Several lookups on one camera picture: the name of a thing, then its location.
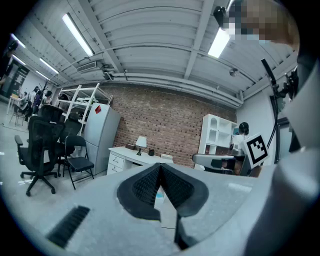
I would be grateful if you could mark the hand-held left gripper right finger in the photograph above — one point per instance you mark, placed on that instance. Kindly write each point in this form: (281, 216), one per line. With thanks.
(190, 197)

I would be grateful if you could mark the flat white box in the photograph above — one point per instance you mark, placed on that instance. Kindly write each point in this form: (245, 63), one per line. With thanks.
(166, 156)

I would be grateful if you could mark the wooden frame chair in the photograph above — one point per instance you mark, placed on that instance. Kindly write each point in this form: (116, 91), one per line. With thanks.
(17, 112)

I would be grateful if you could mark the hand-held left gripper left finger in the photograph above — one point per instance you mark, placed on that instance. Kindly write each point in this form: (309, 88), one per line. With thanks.
(130, 197)

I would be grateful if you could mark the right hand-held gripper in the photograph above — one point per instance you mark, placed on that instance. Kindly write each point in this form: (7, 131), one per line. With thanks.
(256, 150)

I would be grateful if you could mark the small white table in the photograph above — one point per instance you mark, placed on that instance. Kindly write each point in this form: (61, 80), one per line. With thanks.
(13, 98)

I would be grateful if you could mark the grey refrigerator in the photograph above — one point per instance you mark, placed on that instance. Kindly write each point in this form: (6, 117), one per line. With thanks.
(100, 140)

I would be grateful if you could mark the ceiling tube light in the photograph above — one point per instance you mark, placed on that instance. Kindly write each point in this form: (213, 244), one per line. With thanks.
(49, 66)
(218, 43)
(77, 33)
(17, 40)

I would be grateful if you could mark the black head camera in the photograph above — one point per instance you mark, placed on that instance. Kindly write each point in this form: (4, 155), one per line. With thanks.
(220, 13)

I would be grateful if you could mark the black coat rack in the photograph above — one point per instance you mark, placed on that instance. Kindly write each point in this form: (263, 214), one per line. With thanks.
(45, 85)

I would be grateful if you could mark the person's head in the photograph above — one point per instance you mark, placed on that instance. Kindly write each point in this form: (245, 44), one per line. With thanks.
(270, 22)

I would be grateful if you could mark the round ceiling sensor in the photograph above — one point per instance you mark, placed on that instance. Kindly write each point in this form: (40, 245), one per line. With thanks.
(233, 72)

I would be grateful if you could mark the person's black shirt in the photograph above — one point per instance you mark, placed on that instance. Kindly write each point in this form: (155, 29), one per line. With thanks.
(306, 60)

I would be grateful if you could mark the red diamond sticker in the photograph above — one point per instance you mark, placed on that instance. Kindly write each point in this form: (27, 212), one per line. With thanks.
(98, 109)

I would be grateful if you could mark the white cabinet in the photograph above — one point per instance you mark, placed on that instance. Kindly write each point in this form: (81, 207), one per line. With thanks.
(212, 130)

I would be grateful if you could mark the white desk with drawers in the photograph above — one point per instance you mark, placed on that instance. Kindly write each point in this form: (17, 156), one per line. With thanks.
(130, 157)

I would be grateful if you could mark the white shelving rack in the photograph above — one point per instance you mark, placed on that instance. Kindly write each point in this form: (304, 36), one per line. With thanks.
(75, 100)

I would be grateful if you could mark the ceiling air vent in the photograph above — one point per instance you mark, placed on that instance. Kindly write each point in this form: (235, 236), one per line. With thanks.
(86, 66)

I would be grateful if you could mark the white shade table lamp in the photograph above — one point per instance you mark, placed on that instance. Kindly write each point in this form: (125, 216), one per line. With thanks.
(141, 142)

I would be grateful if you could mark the white ceiling pipe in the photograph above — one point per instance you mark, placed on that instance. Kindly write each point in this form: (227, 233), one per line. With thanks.
(175, 83)

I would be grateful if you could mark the black folding chair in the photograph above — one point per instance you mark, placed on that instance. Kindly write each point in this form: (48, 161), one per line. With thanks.
(77, 162)

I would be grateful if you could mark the person's right forearm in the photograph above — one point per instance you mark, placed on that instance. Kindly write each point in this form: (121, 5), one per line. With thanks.
(256, 172)

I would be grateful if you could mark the black mesh office chair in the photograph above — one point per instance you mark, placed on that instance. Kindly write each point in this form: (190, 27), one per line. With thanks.
(45, 135)

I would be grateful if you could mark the small black box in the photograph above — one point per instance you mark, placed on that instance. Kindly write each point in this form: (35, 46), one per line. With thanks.
(151, 152)

